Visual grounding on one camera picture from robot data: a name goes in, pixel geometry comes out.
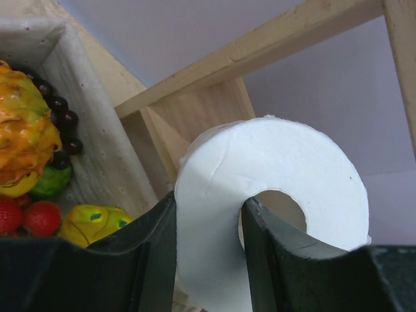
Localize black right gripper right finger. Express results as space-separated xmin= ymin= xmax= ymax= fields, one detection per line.
xmin=242 ymin=198 xmax=415 ymax=311

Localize red toy strawberry cluster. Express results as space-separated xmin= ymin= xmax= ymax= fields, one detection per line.
xmin=1 ymin=196 xmax=62 ymax=237

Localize wooden shelf unit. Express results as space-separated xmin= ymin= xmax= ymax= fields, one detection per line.
xmin=113 ymin=0 xmax=416 ymax=312

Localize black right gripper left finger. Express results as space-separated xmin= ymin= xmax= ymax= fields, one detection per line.
xmin=1 ymin=193 xmax=176 ymax=312

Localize dark purple toy grapes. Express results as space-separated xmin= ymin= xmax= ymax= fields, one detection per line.
xmin=25 ymin=70 xmax=84 ymax=170

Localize orange toy pineapple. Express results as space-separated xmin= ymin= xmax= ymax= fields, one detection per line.
xmin=1 ymin=60 xmax=62 ymax=187

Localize wicker basket with liner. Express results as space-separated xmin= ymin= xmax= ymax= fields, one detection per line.
xmin=1 ymin=18 xmax=158 ymax=217

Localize yellow toy mango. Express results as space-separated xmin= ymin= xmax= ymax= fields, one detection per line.
xmin=1 ymin=172 xmax=40 ymax=198

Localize floral paper roll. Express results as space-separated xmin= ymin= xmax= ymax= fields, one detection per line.
xmin=174 ymin=115 xmax=369 ymax=311

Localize yellow toy banana bunch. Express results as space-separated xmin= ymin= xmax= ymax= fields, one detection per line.
xmin=58 ymin=204 xmax=133 ymax=248

